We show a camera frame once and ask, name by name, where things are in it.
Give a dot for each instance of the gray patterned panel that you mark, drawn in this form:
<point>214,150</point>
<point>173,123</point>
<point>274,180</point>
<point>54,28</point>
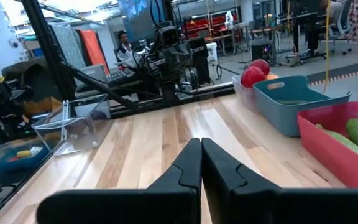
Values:
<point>67,43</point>

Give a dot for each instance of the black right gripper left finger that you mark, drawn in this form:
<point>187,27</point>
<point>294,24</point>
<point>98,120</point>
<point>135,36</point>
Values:
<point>166,202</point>

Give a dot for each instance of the olive office chair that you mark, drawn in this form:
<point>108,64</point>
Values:
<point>33,71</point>

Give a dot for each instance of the small clear plastic bin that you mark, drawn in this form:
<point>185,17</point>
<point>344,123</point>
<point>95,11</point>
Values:
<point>244,96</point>

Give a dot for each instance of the red plastic basket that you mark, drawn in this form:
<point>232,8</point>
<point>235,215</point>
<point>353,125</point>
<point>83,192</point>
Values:
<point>328,155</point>

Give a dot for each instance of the light green cucumber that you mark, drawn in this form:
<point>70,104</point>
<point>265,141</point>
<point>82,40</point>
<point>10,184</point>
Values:
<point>346,144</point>

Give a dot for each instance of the large hazard striped mat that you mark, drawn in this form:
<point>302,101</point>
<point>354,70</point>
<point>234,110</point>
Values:
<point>346,71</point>

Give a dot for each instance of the backlit black keyboard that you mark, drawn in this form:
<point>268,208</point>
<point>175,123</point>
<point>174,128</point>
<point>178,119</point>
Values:
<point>120,75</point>

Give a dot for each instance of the large clear plastic bin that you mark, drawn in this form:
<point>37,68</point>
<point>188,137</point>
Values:
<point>73,133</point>

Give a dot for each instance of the orange fabric panel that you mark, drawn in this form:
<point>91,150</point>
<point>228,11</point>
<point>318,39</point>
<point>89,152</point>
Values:
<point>92,46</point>

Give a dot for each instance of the person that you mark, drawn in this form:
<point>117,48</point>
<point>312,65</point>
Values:
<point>124,51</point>
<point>334,11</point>

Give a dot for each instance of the large blue display screen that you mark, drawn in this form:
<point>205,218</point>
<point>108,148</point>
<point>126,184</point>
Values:
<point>135,12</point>

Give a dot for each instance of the black computer tower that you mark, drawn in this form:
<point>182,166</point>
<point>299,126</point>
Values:
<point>261,49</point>

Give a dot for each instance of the orange red peach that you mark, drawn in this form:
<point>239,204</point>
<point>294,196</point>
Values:
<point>271,76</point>

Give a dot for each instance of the blue bag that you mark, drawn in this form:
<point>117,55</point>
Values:
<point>8,169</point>

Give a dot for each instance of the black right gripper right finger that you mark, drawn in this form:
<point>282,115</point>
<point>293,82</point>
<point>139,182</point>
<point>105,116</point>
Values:
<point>244,202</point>

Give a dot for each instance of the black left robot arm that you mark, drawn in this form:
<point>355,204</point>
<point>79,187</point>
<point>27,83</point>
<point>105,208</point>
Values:
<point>169,87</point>

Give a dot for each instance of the large dark green cucumber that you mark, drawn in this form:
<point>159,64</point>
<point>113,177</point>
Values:
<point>291,101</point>

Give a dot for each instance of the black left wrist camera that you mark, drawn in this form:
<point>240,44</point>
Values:
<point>168,35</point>

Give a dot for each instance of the teal plastic basket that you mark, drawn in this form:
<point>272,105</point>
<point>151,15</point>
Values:
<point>284,115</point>

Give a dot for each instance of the red storage shelving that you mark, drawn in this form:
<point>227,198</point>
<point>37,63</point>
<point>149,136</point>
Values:
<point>197,26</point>

